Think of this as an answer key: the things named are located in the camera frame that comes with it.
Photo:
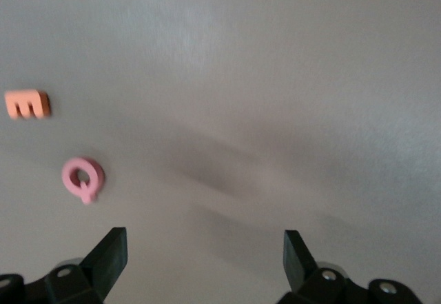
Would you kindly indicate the orange foam letter E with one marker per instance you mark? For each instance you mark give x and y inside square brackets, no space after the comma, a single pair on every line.
[15,105]

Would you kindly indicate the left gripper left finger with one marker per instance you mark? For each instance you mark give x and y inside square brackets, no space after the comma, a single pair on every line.
[69,286]

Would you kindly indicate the pink foam letter Q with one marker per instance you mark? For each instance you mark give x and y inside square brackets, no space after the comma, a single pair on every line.
[69,176]

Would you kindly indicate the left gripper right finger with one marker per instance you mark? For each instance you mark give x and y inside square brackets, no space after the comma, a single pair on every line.
[320,286]

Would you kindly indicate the brown table cover sheet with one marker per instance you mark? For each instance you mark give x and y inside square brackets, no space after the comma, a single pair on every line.
[241,76]

